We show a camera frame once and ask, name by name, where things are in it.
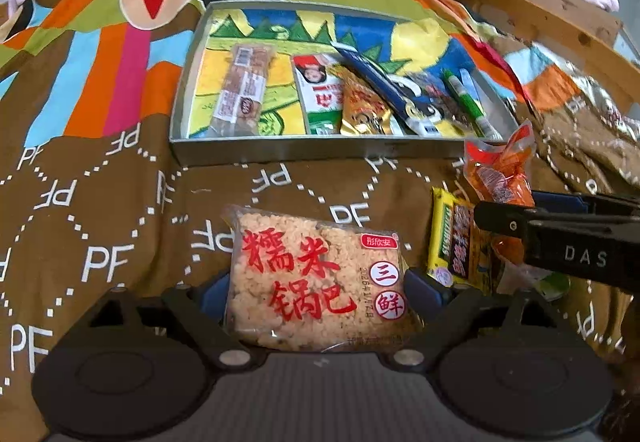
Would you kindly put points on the silver foil snack packet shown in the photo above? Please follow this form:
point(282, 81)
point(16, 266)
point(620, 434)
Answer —
point(600, 107)

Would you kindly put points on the gold dried meat packet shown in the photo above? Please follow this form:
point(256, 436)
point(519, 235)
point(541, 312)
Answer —
point(362, 111)

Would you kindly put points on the rice cracker packet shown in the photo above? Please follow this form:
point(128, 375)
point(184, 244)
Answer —
point(310, 272)

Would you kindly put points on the light green packet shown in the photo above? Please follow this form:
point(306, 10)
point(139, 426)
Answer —
point(550, 285)

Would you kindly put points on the green white milk candy packet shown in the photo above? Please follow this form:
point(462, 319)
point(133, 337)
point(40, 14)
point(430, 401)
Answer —
point(315, 95)

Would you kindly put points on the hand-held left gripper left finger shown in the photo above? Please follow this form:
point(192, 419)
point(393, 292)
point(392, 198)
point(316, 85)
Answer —
point(212, 294)

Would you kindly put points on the orange snack packet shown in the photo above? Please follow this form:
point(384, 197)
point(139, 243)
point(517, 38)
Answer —
point(500, 172)

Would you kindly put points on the colourful printed blanket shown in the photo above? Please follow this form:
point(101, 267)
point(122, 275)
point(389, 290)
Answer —
point(100, 172)

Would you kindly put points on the wooden bed frame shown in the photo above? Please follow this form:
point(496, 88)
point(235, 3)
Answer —
point(550, 12)

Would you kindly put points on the green stick snack packet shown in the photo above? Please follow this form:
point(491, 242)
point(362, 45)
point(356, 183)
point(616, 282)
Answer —
point(467, 102)

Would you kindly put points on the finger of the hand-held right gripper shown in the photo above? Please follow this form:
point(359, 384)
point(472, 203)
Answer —
point(500, 218)
point(570, 203)

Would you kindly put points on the clear wrapped brown sausage stick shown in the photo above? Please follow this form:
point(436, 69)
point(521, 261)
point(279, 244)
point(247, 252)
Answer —
point(242, 87)

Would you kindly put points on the yellow snack packet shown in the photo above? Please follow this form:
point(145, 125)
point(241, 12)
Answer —
point(450, 242)

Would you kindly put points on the blue snack packet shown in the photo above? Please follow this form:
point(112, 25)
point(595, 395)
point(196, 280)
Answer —
point(385, 80)

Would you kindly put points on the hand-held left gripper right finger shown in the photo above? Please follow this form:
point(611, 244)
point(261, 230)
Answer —
point(425, 291)

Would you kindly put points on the cartoon print metal tray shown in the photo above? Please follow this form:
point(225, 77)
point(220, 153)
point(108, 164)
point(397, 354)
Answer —
point(320, 151)

